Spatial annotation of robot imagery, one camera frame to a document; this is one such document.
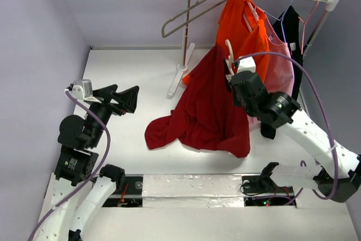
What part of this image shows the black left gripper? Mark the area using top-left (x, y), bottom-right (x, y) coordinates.
top-left (87, 83), bottom-right (140, 146)

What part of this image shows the beige wooden hanger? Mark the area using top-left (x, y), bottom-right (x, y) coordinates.
top-left (225, 39), bottom-right (234, 77)

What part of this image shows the dark red t shirt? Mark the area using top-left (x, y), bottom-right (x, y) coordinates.
top-left (144, 45), bottom-right (250, 158)

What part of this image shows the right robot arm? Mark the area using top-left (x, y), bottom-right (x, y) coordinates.
top-left (230, 71), bottom-right (360, 203)

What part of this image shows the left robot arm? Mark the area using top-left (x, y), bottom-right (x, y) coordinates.
top-left (28, 80), bottom-right (139, 240)

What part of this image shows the pink t shirt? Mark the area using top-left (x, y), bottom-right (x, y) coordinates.
top-left (246, 12), bottom-right (296, 129)

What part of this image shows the orange t shirt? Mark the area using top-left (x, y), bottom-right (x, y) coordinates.
top-left (182, 0), bottom-right (271, 86)

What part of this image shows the black t shirt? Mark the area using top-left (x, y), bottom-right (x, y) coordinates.
top-left (259, 5), bottom-right (304, 140)

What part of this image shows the white plastic hanger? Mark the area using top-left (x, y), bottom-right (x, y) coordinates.
top-left (240, 1), bottom-right (259, 33)

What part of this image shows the grey plastic hanger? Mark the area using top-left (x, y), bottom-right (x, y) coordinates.
top-left (161, 0), bottom-right (230, 38)

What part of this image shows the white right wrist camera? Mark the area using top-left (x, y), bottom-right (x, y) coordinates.
top-left (234, 56), bottom-right (256, 74)

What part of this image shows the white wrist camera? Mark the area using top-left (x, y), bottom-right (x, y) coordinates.
top-left (234, 56), bottom-right (256, 74)
top-left (65, 79), bottom-right (101, 103)

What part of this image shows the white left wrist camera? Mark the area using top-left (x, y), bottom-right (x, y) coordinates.
top-left (65, 79), bottom-right (101, 103)

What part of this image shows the blue wire hanger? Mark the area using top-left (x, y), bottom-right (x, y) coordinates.
top-left (261, 0), bottom-right (294, 45)

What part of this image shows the pink wire hanger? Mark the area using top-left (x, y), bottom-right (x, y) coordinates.
top-left (298, 0), bottom-right (322, 55)

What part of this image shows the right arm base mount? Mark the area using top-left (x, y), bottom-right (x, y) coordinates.
top-left (239, 162), bottom-right (296, 207)

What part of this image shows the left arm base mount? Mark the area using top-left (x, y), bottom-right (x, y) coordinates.
top-left (103, 175), bottom-right (143, 208)

